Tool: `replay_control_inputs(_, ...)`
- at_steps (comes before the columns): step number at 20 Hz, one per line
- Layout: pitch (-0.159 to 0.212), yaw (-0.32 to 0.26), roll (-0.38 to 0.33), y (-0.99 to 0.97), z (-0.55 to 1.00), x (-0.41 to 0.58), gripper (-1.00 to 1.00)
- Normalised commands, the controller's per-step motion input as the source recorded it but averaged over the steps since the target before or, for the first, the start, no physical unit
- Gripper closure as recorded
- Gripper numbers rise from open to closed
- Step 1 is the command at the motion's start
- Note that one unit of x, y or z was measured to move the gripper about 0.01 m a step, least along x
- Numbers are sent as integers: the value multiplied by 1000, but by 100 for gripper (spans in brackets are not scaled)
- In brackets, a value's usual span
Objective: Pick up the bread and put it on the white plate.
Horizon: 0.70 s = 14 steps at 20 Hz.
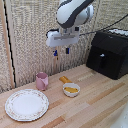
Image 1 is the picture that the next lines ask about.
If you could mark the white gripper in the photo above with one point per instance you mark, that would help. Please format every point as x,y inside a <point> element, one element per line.
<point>62,37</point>

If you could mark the golden brown bread piece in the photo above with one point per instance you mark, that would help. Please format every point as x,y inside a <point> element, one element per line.
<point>64,79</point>

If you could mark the white plate with patterned rim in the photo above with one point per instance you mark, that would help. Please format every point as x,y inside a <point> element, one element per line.
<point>26,104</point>

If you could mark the pink mug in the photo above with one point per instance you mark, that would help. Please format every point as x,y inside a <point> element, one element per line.
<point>42,81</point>

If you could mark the white bowl with yellow contents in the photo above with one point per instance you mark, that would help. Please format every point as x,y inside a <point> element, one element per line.
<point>71,89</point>

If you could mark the black box appliance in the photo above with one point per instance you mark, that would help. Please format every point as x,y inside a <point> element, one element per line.
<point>110,54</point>

